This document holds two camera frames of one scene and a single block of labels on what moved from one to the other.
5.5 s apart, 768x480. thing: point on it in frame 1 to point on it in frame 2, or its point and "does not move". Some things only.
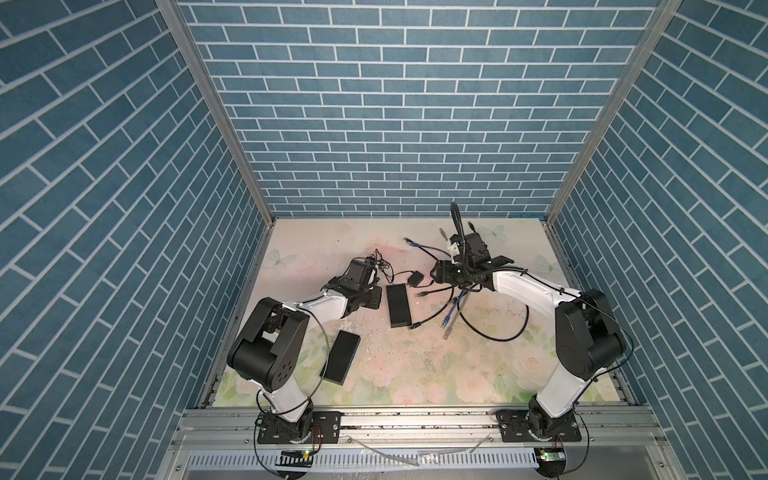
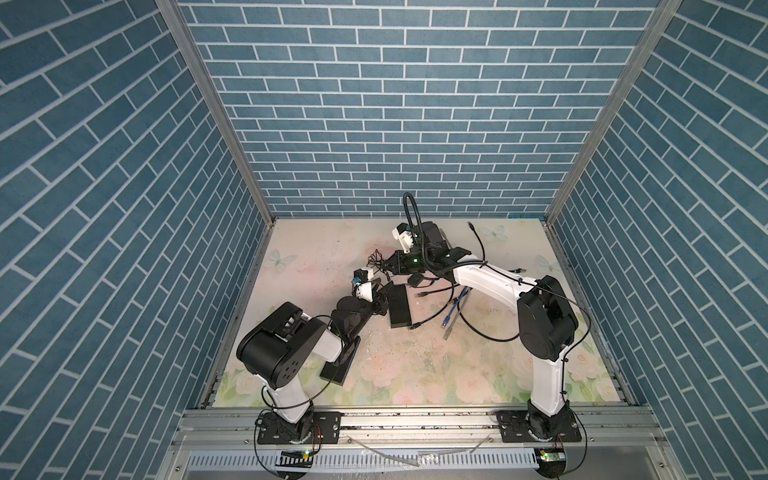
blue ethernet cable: x=460 y=297 does not move
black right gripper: x=443 y=272 to x=398 y=257
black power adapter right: x=415 y=278 does not move
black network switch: x=340 y=357 does not move
